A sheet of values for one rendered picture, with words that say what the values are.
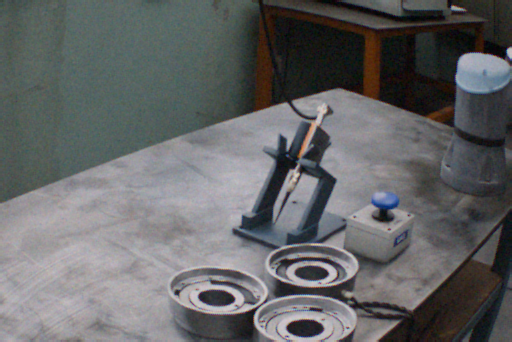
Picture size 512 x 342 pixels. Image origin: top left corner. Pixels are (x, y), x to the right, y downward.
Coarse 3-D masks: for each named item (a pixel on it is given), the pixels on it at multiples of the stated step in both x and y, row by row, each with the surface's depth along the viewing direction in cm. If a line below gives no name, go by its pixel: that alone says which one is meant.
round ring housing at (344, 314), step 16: (272, 304) 77; (288, 304) 78; (304, 304) 78; (320, 304) 78; (336, 304) 77; (256, 320) 73; (288, 320) 75; (304, 320) 76; (320, 320) 75; (352, 320) 74; (256, 336) 72; (272, 336) 70; (288, 336) 72; (304, 336) 76; (320, 336) 72; (352, 336) 72
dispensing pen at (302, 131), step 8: (320, 112) 100; (328, 112) 100; (320, 120) 100; (304, 128) 99; (296, 136) 99; (304, 136) 98; (296, 144) 98; (288, 152) 99; (296, 152) 98; (296, 160) 100; (296, 168) 99; (304, 168) 99; (296, 176) 99; (288, 184) 99; (296, 184) 99; (288, 192) 99; (280, 208) 99
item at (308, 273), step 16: (272, 256) 87; (288, 256) 89; (304, 256) 89; (320, 256) 89; (336, 256) 89; (352, 256) 87; (272, 272) 83; (288, 272) 85; (304, 272) 87; (320, 272) 87; (336, 272) 85; (352, 272) 85; (272, 288) 83; (288, 288) 81; (304, 288) 80; (320, 288) 80; (336, 288) 81; (352, 288) 84
